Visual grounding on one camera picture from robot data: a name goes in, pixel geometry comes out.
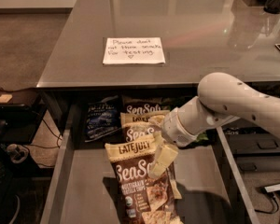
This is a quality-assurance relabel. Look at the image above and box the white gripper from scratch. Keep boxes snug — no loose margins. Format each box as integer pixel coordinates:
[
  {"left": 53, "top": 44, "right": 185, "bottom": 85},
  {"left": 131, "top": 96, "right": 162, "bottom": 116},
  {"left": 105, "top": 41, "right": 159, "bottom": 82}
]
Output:
[{"left": 148, "top": 108, "right": 197, "bottom": 179}]

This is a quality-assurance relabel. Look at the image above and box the brown late july chip bag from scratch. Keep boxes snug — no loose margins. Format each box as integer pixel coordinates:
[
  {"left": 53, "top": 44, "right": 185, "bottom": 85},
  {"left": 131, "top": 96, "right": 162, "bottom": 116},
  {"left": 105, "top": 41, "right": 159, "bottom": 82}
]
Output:
[
  {"left": 120, "top": 110, "right": 182, "bottom": 199},
  {"left": 105, "top": 134, "right": 184, "bottom": 224}
]

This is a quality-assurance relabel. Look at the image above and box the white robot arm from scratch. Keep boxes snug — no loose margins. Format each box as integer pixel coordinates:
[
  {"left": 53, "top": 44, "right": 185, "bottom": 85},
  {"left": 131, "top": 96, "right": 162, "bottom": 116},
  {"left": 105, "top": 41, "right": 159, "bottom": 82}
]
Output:
[{"left": 161, "top": 73, "right": 280, "bottom": 147}]

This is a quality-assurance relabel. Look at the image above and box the green Dang chip bag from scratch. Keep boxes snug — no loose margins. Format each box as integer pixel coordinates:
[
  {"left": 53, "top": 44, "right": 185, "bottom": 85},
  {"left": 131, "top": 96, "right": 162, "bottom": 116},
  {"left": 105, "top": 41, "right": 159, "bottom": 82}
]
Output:
[{"left": 190, "top": 133, "right": 209, "bottom": 147}]

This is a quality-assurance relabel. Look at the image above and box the rear brown Sea Salt chip bag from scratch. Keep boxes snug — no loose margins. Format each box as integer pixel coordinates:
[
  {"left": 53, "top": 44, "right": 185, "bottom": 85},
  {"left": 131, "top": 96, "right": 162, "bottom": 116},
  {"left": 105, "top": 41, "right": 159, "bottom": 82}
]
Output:
[{"left": 122, "top": 95, "right": 171, "bottom": 115}]

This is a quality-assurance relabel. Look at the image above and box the blue kettle chip bag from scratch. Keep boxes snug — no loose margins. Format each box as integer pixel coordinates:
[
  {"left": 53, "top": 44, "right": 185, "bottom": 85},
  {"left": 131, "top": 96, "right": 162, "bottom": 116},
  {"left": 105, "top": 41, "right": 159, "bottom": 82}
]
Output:
[{"left": 85, "top": 96, "right": 120, "bottom": 142}]

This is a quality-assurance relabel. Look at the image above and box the open grey top drawer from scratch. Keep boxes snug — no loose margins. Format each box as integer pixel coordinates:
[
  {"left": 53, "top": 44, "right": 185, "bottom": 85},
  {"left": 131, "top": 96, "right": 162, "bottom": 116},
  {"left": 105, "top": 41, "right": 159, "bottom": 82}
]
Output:
[{"left": 41, "top": 94, "right": 260, "bottom": 224}]

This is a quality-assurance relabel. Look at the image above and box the white handwritten paper note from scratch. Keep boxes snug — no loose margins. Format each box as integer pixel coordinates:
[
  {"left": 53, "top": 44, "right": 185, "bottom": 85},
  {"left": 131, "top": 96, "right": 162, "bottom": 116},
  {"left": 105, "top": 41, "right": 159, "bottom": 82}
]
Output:
[{"left": 103, "top": 37, "right": 165, "bottom": 64}]

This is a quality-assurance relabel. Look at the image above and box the grey power strip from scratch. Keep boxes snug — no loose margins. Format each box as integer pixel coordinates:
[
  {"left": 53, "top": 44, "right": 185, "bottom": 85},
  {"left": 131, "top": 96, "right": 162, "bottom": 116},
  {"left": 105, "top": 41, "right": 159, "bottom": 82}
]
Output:
[{"left": 264, "top": 183, "right": 280, "bottom": 193}]

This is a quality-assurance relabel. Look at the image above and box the black side shelf unit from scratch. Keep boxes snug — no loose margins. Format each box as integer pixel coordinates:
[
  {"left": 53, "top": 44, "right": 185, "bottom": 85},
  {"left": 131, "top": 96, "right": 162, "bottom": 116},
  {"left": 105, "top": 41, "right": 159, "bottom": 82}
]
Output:
[{"left": 0, "top": 88, "right": 47, "bottom": 177}]

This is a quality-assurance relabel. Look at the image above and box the tan sticky note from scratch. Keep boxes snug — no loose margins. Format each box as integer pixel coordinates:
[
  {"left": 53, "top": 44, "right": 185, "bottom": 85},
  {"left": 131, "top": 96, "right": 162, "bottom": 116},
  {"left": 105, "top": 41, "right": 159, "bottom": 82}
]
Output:
[{"left": 0, "top": 94, "right": 12, "bottom": 104}]

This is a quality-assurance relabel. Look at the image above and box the dark cabinet with handles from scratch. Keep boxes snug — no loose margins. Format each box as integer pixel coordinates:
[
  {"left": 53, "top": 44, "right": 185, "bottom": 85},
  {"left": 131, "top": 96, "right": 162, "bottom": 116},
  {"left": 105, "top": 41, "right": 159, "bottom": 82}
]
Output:
[{"left": 218, "top": 87, "right": 280, "bottom": 224}]

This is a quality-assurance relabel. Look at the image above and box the black floor cable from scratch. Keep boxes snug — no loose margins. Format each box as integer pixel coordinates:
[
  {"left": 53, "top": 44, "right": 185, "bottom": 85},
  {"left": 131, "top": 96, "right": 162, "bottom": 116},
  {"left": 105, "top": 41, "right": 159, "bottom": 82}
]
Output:
[{"left": 27, "top": 110, "right": 63, "bottom": 169}]

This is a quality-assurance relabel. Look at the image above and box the black power cable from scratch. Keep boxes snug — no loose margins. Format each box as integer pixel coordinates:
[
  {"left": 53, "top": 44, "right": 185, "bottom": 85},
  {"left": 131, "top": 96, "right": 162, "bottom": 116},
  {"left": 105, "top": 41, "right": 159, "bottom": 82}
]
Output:
[{"left": 254, "top": 189, "right": 280, "bottom": 224}]

